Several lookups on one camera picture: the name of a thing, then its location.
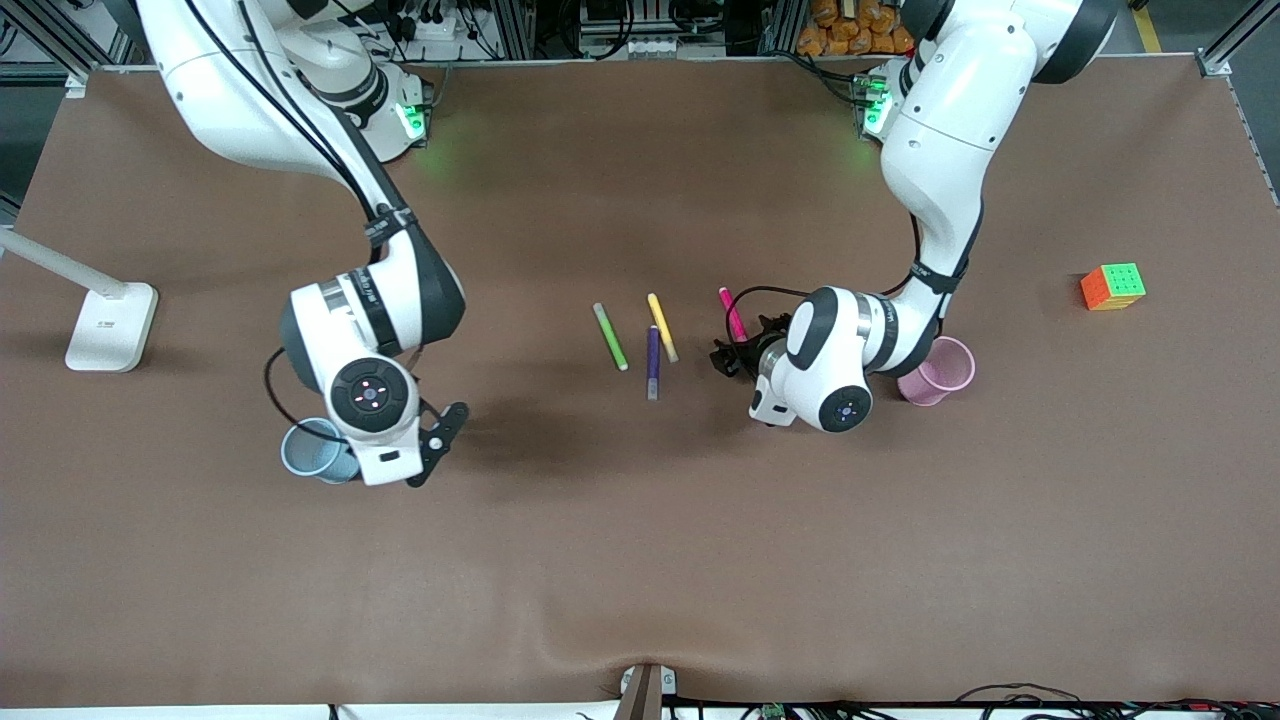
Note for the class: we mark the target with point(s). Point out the yellow marker pen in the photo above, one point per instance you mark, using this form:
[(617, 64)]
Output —
[(662, 325)]

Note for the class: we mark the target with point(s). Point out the white stand with pole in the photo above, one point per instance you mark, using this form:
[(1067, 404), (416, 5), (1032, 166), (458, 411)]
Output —
[(110, 330)]

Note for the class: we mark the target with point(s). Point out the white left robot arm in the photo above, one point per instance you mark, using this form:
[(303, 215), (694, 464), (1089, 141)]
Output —
[(950, 130)]

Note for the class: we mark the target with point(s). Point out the multicoloured puzzle cube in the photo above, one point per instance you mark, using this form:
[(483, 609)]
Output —
[(1120, 283)]

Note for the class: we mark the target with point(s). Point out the orange bags pile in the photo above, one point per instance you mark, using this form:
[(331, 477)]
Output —
[(850, 30)]

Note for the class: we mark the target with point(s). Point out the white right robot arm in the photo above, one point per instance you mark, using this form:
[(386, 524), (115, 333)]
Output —
[(230, 100)]

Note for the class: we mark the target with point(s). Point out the light blue plastic cup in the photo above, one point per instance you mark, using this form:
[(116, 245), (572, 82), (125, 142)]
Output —
[(305, 455)]

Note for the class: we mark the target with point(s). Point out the green marker pen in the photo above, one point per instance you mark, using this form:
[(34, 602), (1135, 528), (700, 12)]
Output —
[(610, 337)]

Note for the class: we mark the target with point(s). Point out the metal table edge bracket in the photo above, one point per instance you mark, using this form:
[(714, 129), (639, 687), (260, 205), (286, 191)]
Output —
[(645, 695)]

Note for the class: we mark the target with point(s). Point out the pink plastic cup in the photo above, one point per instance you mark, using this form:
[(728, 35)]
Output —
[(925, 385)]

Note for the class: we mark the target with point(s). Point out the aluminium frame profile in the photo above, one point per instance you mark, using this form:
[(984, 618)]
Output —
[(60, 35), (1240, 30)]

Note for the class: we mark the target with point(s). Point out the white power strip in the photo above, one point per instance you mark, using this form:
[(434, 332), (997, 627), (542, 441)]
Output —
[(445, 40)]

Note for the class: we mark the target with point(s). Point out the pink marker pen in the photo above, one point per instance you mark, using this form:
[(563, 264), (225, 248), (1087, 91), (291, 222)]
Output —
[(728, 305)]

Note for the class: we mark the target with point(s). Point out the purple marker pen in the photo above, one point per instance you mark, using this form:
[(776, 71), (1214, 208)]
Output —
[(653, 360)]

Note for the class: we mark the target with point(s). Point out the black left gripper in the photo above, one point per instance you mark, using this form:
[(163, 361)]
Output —
[(745, 357)]

